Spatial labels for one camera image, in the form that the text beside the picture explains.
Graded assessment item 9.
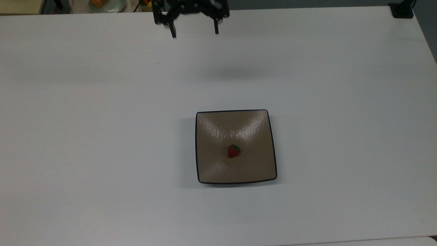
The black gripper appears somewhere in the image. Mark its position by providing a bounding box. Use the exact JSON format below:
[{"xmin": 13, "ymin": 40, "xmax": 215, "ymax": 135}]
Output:
[{"xmin": 153, "ymin": 0, "xmax": 230, "ymax": 38}]

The green plate with orange food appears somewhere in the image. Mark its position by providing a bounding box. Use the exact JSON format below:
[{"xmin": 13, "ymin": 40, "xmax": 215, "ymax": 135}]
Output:
[{"xmin": 89, "ymin": 0, "xmax": 126, "ymax": 14}]

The square beige ceramic plate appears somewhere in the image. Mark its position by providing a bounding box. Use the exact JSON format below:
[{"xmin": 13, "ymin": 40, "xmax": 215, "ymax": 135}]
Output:
[{"xmin": 195, "ymin": 109, "xmax": 278, "ymax": 185}]

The wooden board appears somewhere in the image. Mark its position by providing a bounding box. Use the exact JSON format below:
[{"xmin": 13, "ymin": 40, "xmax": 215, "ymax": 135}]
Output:
[{"xmin": 0, "ymin": 0, "xmax": 47, "ymax": 15}]

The black stand base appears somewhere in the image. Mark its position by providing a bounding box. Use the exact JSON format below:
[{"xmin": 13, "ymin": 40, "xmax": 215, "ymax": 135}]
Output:
[{"xmin": 389, "ymin": 0, "xmax": 414, "ymax": 19}]

